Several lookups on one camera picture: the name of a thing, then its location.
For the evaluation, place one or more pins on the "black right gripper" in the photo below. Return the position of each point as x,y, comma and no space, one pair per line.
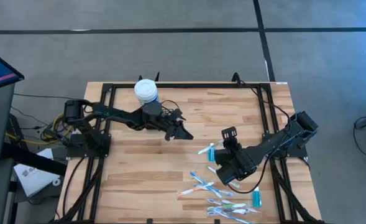
232,155

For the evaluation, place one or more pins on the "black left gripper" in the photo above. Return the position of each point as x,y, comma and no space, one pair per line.
153,115

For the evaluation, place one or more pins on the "teal mouthwash bottle white cap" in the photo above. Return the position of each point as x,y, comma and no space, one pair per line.
212,155
257,199

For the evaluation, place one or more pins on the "blue white toothbrush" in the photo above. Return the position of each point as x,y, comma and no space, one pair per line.
226,193
198,178
223,214

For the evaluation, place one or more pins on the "orange white toothbrush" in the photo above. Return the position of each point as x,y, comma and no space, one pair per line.
185,193

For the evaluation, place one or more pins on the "purple white toothbrush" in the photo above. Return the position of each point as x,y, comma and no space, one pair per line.
213,202

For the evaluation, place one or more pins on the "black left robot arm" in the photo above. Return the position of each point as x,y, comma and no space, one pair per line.
114,113

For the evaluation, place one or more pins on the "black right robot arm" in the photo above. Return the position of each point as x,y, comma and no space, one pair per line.
272,143

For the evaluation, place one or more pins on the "white blue wipes canister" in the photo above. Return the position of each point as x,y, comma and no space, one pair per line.
145,90

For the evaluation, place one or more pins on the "black pointed clamp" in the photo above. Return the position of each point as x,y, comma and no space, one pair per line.
140,79
157,77

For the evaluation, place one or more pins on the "white sticker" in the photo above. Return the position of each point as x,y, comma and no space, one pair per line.
281,82

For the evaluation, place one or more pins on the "white tape roll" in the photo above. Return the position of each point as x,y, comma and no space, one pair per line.
53,181

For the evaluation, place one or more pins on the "black bench beam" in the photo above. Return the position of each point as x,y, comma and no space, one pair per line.
30,158

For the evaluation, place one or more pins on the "white printed booklet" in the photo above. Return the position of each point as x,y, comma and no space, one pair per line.
33,180

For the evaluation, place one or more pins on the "black aluminium table frame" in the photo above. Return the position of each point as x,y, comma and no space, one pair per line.
201,85

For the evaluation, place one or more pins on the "small black edge bracket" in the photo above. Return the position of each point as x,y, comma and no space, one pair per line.
149,221
217,221

